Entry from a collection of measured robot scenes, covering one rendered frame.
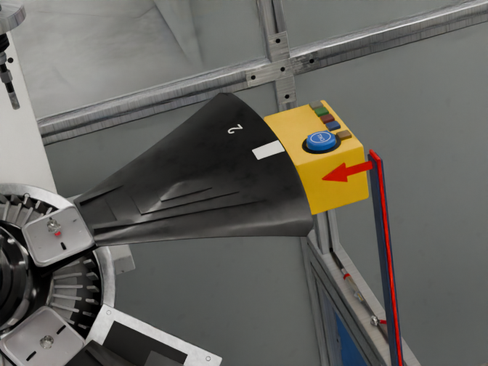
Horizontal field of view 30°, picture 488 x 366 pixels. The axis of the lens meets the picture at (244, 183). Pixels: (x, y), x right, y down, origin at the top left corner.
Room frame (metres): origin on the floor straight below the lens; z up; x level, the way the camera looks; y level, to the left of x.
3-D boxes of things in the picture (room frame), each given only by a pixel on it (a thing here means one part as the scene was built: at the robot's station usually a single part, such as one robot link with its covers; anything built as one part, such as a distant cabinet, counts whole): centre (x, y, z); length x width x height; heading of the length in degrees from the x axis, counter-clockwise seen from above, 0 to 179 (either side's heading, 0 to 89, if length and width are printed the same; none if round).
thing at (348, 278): (1.03, -0.13, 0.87); 0.08 x 0.01 x 0.01; 9
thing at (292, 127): (1.14, -0.11, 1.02); 0.16 x 0.10 x 0.11; 10
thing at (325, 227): (1.14, -0.11, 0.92); 0.03 x 0.03 x 0.12; 10
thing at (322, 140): (1.10, -0.12, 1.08); 0.04 x 0.04 x 0.02
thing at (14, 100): (0.79, 0.20, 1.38); 0.01 x 0.01 x 0.05
